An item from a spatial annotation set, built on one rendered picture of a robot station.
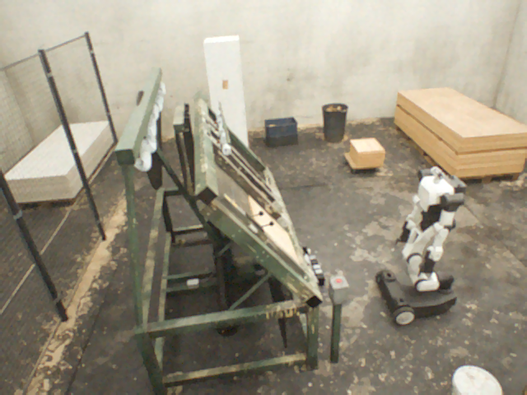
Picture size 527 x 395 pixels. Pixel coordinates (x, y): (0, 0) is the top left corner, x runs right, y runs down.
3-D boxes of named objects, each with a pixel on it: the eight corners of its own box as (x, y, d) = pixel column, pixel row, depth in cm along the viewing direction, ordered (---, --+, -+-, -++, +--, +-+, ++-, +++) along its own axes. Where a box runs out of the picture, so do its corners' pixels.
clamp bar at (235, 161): (278, 213, 377) (297, 198, 372) (194, 129, 322) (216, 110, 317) (277, 207, 385) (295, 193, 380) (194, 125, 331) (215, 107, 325)
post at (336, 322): (338, 362, 327) (342, 300, 289) (332, 364, 327) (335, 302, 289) (336, 356, 332) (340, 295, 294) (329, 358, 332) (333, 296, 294)
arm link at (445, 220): (445, 227, 316) (450, 205, 305) (452, 236, 305) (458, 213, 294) (431, 228, 317) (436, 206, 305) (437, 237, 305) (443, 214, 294)
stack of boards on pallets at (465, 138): (520, 180, 566) (535, 132, 526) (451, 187, 565) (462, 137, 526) (442, 124, 778) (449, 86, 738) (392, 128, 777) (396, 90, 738)
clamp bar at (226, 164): (284, 230, 352) (305, 214, 347) (195, 141, 297) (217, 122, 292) (282, 223, 361) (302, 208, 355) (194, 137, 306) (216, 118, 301)
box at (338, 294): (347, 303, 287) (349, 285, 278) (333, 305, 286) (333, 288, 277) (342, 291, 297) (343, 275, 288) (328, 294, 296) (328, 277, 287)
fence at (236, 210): (300, 274, 299) (305, 271, 298) (221, 200, 255) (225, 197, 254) (300, 270, 304) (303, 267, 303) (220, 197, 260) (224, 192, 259)
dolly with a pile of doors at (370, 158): (383, 173, 618) (385, 150, 598) (352, 175, 618) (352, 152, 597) (371, 157, 671) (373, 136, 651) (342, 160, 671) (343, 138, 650)
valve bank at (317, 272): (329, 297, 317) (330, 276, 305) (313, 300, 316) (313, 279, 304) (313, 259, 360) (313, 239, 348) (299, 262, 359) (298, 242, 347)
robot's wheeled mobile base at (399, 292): (436, 278, 402) (441, 253, 385) (461, 315, 357) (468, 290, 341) (377, 283, 402) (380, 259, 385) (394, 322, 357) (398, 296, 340)
